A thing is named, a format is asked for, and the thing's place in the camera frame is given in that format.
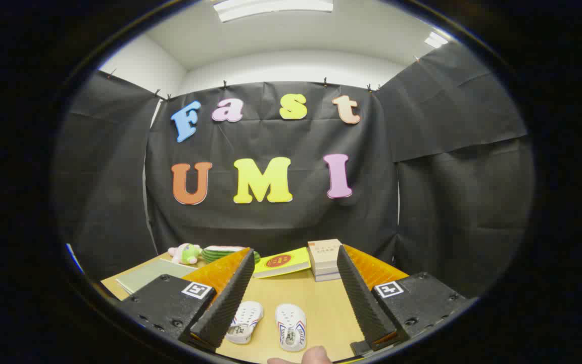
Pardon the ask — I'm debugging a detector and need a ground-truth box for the cream fabric storage box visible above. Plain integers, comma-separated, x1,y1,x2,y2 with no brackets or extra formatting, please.
115,259,198,295

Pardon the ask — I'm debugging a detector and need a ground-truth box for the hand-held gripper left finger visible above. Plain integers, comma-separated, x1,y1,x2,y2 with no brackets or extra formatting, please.
117,247,255,353

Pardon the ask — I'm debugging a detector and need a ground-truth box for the yellow book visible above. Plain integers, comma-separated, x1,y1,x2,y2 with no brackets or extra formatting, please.
252,247,312,279

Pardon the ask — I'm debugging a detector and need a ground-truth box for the thick beige book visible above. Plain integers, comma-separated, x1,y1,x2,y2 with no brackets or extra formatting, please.
307,239,343,271

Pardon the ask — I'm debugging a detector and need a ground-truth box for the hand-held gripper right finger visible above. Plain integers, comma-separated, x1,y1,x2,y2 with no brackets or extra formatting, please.
336,244,468,357

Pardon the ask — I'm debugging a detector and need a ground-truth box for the white canvas shoe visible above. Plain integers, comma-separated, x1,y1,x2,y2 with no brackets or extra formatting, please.
225,301,264,345
275,303,307,352

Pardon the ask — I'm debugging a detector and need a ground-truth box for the small ceiling light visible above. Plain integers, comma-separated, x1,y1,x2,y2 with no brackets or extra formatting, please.
425,31,449,49

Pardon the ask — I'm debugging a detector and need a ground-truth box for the long ceiling light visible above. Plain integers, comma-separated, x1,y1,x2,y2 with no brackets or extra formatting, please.
213,0,333,23

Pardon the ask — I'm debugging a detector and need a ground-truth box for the watermelon slice plush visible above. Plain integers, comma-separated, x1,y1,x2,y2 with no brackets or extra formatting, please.
201,245,261,264

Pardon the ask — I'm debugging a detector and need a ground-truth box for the pink and green plush toy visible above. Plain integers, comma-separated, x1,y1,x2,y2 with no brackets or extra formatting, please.
168,243,203,265

